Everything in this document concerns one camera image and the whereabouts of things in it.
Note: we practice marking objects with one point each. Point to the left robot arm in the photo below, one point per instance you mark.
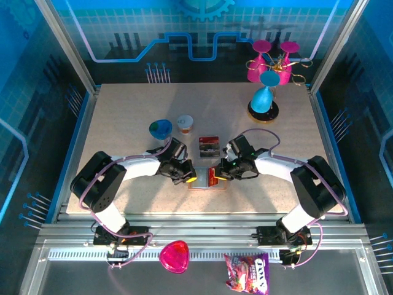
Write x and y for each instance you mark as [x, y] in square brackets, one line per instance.
[138, 170]

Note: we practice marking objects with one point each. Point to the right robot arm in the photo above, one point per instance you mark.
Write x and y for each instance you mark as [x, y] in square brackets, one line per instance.
[273, 166]

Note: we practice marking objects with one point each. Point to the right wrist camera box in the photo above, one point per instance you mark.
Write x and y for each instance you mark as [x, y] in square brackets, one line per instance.
[241, 144]

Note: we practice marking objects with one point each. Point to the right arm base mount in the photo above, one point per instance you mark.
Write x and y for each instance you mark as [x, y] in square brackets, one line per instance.
[267, 235]

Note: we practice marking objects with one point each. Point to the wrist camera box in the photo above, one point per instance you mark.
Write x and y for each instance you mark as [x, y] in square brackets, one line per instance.
[177, 148]
[241, 144]

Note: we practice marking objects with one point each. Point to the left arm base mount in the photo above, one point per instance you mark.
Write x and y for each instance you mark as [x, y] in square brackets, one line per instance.
[139, 235]

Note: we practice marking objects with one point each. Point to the aluminium table side rail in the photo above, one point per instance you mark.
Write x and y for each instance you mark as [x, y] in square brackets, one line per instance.
[323, 129]
[83, 129]

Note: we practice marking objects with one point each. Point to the dark grey credit card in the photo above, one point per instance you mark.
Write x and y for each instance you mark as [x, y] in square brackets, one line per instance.
[209, 152]

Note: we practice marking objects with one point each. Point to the aluminium frame post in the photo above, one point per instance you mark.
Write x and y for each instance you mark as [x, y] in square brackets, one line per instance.
[73, 52]
[333, 52]

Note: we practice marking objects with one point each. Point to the brown leather card holder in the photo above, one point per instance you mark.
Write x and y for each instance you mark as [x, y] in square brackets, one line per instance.
[198, 181]

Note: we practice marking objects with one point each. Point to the aluminium front rail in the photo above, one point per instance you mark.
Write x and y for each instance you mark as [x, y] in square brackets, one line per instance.
[202, 227]

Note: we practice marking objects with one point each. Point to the cup tree with goblets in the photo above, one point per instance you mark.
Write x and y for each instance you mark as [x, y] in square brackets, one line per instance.
[273, 112]

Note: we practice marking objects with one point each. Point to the cup with blue lid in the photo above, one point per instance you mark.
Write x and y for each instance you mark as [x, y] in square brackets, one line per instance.
[160, 127]

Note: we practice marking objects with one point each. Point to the blue goblet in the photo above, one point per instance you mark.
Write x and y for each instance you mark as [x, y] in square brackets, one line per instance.
[261, 101]

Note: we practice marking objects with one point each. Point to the small can with white lid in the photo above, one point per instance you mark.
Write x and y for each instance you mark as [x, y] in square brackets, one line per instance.
[185, 123]

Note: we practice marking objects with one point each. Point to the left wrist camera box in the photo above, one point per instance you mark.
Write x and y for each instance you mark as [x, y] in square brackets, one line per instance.
[177, 148]

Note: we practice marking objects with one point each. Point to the red credit card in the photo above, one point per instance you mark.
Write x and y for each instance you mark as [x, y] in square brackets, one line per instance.
[212, 179]
[208, 140]

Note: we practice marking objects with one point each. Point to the purple candy bag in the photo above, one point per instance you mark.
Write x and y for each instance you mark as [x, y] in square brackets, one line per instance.
[245, 273]

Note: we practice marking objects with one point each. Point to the pink goblet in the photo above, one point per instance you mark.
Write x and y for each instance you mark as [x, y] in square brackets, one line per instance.
[256, 72]
[285, 77]

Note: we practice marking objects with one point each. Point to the pink heart-shaped bowl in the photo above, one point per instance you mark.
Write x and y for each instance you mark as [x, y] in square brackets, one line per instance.
[175, 256]

